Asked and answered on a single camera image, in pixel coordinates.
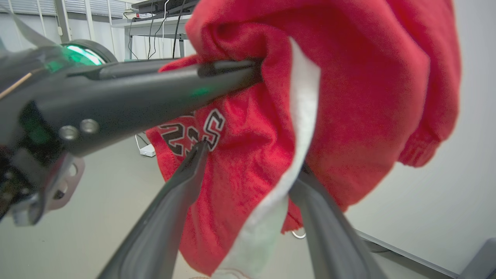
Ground black device on table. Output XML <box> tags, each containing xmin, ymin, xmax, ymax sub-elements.
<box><xmin>131</xmin><ymin>0</ymin><xmax>200</xmax><ymax>18</ymax></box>

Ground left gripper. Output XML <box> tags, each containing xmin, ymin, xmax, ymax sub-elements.
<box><xmin>0</xmin><ymin>37</ymin><xmax>119</xmax><ymax>227</ymax></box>

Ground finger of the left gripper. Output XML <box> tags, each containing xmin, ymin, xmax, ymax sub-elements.
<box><xmin>36</xmin><ymin>64</ymin><xmax>265</xmax><ymax>158</ymax></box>
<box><xmin>67</xmin><ymin>57</ymin><xmax>265</xmax><ymax>80</ymax></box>

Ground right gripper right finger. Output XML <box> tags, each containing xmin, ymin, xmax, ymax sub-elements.
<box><xmin>288</xmin><ymin>162</ymin><xmax>389</xmax><ymax>279</ymax></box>

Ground grey metal-legged table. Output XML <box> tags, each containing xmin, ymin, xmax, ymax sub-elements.
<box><xmin>110</xmin><ymin>14</ymin><xmax>194</xmax><ymax>62</ymax></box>

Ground white window blinds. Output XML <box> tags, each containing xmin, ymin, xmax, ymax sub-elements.
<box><xmin>0</xmin><ymin>0</ymin><xmax>130</xmax><ymax>19</ymax></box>

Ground red cloth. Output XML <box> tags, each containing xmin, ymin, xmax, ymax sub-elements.
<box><xmin>145</xmin><ymin>0</ymin><xmax>462</xmax><ymax>279</ymax></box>

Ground black cable under partition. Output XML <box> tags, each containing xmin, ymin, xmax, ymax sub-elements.
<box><xmin>362</xmin><ymin>240</ymin><xmax>394</xmax><ymax>255</ymax></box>

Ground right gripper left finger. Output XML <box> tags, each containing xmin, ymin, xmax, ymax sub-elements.
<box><xmin>96</xmin><ymin>139</ymin><xmax>210</xmax><ymax>279</ymax></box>

